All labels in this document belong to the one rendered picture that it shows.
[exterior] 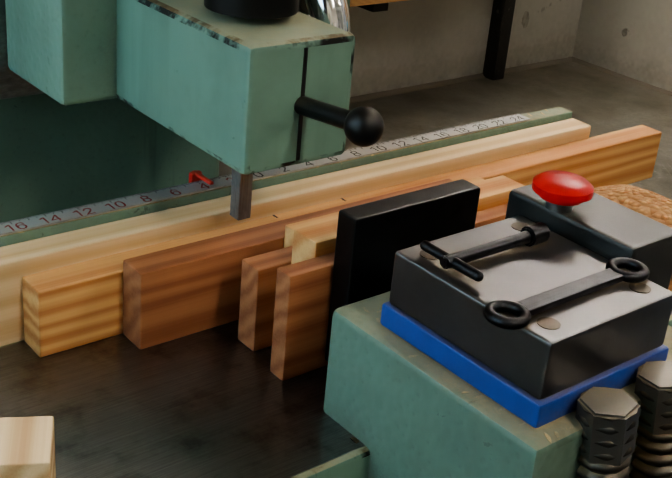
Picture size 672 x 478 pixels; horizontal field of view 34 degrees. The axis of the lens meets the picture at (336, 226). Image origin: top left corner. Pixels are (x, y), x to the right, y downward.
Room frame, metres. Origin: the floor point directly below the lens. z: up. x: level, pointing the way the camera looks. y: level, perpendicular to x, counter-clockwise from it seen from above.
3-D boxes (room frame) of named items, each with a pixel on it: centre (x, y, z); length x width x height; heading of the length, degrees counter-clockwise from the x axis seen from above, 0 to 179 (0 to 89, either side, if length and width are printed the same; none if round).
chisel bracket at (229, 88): (0.60, 0.07, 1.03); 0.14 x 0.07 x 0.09; 41
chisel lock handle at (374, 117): (0.52, 0.01, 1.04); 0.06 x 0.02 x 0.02; 41
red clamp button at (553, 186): (0.50, -0.11, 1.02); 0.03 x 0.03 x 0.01
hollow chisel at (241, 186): (0.58, 0.06, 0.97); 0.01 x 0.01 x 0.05; 41
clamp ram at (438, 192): (0.50, -0.06, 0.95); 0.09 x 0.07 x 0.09; 131
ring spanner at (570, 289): (0.42, -0.10, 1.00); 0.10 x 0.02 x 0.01; 131
